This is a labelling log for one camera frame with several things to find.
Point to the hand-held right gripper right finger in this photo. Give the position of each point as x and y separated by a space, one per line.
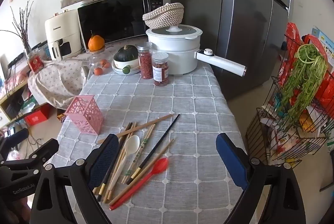
232 164

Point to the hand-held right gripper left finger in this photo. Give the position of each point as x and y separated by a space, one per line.
104 158

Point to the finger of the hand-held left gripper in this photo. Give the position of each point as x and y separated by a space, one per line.
17 137
44 149

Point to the black chopstick gold tip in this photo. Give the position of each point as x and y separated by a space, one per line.
156 150
102 191

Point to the pink perforated utensil holder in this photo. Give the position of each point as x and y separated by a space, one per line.
86 117

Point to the person's left hand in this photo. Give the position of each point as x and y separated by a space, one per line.
15 212

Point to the red box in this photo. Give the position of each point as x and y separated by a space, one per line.
36 118

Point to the cream plastic spoon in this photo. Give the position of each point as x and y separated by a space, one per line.
133 144

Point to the wooden shelf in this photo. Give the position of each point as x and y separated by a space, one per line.
14 90

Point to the red plastic spoon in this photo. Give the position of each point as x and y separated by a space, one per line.
160 164

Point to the grey checked tablecloth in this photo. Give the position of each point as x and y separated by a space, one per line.
195 109

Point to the glass vase red label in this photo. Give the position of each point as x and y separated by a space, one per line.
35 64

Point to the small orange tomato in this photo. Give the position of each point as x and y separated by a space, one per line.
108 65
98 71
103 62

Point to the clear plastic box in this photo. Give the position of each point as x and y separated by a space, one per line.
41 51

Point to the green lime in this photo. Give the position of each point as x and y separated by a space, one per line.
126 70

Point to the white plate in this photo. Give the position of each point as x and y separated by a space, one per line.
135 71

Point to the white bowl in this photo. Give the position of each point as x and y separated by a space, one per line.
120 64

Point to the clear glass jar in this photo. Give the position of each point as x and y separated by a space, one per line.
95 60

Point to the short jar of red dates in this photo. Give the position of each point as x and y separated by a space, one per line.
160 72

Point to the tall jar of goji berries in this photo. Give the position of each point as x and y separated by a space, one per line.
146 64

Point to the dark green squash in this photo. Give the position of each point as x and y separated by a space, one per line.
125 54

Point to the dry branches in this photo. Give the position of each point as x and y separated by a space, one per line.
22 25

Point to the cream air fryer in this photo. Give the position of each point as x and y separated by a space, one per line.
60 30

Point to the bunch of green herbs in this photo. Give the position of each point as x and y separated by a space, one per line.
305 75

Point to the orange fruit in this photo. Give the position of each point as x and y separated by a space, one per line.
96 43

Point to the red plastic bag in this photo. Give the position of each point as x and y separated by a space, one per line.
292 36
325 88

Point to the white electric pot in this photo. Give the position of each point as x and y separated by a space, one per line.
177 56

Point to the grey refrigerator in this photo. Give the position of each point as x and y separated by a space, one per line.
248 30

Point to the black microwave oven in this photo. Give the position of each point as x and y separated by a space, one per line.
112 20

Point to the white pot lid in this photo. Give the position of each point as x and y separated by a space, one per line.
182 30

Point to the wall poster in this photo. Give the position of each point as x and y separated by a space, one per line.
325 43

